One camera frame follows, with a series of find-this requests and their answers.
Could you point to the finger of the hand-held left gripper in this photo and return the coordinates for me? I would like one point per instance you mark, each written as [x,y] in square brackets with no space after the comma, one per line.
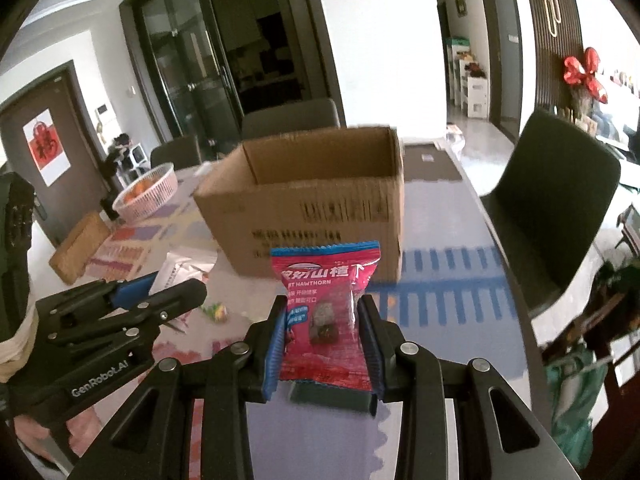
[185,291]
[131,290]

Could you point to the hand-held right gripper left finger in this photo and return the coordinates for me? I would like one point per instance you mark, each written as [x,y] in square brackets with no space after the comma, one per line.
[273,355]

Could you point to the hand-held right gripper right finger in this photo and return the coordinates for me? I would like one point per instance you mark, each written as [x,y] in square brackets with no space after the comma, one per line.
[372,352]

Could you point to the green candy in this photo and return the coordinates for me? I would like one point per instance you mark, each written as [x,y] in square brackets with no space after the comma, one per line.
[217,312]

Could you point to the dark green snack packet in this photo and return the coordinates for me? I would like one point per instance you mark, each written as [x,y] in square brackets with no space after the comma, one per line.
[330,398]

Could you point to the red snack packet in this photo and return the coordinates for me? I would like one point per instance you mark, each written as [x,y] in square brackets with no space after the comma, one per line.
[325,280]

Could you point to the brown cardboard box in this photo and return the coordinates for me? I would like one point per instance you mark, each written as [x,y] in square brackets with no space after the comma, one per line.
[300,200]

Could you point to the white snack packet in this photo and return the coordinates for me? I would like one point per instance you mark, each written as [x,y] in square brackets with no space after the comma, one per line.
[175,267]

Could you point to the brown woven mat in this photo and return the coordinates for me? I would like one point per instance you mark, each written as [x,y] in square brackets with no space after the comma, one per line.
[80,250]

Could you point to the pink plastic basket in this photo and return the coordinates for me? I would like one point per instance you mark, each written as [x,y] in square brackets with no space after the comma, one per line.
[150,200]

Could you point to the oranges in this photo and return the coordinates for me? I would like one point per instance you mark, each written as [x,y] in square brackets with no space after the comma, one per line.
[140,187]

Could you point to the dark dining chair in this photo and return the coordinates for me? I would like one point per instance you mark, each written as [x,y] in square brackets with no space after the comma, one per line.
[175,152]
[555,200]
[290,117]

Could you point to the red and white door poster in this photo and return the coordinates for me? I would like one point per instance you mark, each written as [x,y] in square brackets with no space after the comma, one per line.
[45,145]

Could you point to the brown entrance door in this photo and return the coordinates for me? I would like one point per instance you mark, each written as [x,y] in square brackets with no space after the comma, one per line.
[75,125]

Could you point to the brown place mat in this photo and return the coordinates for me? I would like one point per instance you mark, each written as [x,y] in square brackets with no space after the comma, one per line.
[430,162]

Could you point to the green bag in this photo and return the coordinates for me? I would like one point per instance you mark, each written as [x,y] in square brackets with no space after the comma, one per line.
[570,400]

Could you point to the dark glass sliding door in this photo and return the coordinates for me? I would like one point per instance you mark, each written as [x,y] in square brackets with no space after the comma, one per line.
[200,60]

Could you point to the white storage shelf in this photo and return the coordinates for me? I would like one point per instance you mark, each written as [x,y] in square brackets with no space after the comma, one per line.
[475,90]

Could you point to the dark wooden room door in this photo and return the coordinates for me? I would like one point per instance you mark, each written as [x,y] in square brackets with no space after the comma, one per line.
[502,60]

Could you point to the red flower decoration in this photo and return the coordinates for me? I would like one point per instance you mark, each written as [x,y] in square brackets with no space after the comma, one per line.
[582,70]

